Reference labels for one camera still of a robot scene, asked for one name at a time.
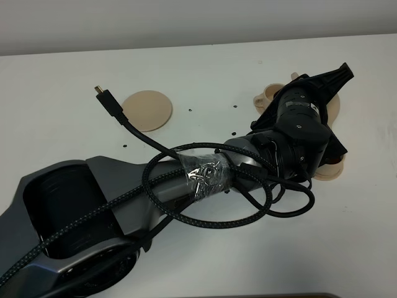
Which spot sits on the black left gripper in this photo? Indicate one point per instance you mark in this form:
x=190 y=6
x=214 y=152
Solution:
x=293 y=131

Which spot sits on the beige teapot saucer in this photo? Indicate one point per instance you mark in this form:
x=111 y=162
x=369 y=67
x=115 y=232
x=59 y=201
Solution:
x=147 y=110

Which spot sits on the near beige cup saucer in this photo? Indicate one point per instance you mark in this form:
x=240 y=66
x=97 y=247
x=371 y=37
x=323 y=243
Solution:
x=329 y=172

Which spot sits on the beige ceramic teapot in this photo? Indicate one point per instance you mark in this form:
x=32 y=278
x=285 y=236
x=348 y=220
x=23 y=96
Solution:
x=333 y=108

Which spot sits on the near beige teacup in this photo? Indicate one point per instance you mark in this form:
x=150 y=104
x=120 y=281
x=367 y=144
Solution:
x=332 y=161

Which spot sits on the clear plastic tape wrap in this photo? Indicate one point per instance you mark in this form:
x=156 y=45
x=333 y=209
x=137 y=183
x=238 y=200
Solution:
x=206 y=175

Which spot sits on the beige teacup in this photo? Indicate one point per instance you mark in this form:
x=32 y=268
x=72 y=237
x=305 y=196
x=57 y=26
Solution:
x=263 y=100
x=332 y=161

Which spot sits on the far beige teacup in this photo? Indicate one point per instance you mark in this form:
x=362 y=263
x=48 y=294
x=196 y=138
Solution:
x=263 y=100

